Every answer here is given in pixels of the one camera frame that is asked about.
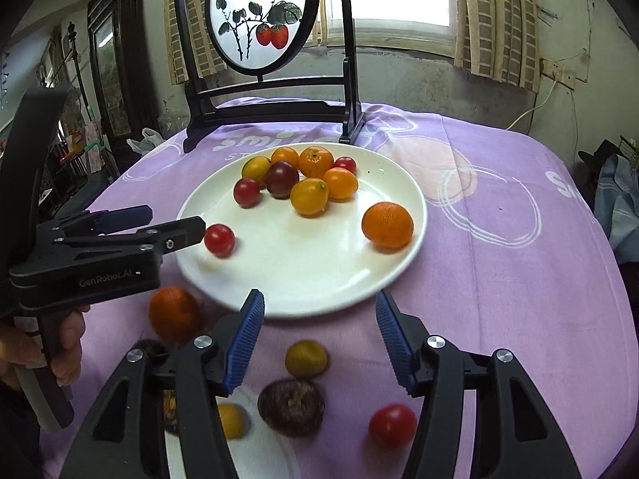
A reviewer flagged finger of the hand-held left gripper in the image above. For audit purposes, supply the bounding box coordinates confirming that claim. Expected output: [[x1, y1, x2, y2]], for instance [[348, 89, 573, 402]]
[[56, 216, 207, 263], [39, 204, 153, 241]]

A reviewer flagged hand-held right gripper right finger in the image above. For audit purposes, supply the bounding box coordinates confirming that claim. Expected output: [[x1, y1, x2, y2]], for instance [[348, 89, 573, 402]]
[[374, 289, 582, 479]]

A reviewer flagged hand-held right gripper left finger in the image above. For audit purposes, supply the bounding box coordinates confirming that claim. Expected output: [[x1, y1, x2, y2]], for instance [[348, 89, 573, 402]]
[[60, 288, 266, 479]]

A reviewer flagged white oval plate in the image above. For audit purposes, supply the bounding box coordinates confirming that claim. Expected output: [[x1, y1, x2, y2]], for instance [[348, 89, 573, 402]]
[[176, 142, 428, 319]]

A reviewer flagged yellow-green tomato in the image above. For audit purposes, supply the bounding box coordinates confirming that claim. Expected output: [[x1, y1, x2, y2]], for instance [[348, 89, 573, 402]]
[[242, 156, 272, 183], [285, 340, 329, 378], [217, 404, 246, 441]]

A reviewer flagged orange mandarin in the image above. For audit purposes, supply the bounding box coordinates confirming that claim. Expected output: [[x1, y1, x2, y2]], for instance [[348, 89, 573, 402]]
[[148, 286, 203, 344], [298, 146, 335, 179], [361, 202, 415, 249]]

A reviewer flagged dark purple tomato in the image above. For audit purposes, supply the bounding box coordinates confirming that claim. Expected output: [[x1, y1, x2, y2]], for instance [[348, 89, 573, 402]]
[[265, 160, 300, 198]]

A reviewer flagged orange-yellow tomato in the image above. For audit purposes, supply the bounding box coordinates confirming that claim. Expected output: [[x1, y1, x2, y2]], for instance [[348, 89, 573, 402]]
[[290, 178, 329, 217], [322, 167, 359, 201]]

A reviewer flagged person's left hand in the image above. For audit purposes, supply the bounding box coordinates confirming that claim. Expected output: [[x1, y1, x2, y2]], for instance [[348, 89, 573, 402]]
[[0, 304, 93, 390]]

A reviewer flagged white plastic bag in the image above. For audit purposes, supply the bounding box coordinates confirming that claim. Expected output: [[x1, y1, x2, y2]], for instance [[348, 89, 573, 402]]
[[127, 127, 165, 156]]

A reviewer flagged purple tablecloth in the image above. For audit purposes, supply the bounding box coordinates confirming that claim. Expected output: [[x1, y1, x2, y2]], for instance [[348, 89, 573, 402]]
[[37, 97, 639, 479]]

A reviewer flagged dark wooden cabinet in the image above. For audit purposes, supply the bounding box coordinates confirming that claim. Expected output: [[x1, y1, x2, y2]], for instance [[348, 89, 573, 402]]
[[87, 0, 165, 153]]

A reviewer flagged black pole stand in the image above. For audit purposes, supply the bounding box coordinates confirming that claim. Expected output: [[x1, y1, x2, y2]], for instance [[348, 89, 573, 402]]
[[65, 22, 93, 115]]

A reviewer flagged checked beige curtain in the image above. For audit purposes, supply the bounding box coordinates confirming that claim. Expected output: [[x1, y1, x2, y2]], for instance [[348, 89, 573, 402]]
[[165, 0, 228, 85], [453, 0, 542, 93]]

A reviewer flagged round painted table screen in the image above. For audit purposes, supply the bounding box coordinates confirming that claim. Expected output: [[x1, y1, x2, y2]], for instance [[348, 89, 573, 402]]
[[171, 0, 367, 154]]

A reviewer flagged blue cloth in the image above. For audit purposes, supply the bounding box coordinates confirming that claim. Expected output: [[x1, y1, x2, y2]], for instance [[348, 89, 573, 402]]
[[594, 154, 639, 255]]

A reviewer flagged black hat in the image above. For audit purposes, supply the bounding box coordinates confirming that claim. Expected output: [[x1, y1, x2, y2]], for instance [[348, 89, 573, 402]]
[[578, 139, 625, 165]]

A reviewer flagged white cable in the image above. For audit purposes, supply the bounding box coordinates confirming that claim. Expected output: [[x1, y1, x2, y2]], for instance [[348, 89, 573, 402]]
[[506, 77, 557, 133]]

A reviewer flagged wall socket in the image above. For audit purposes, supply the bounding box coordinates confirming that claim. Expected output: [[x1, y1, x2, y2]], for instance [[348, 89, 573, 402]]
[[540, 58, 590, 91]]

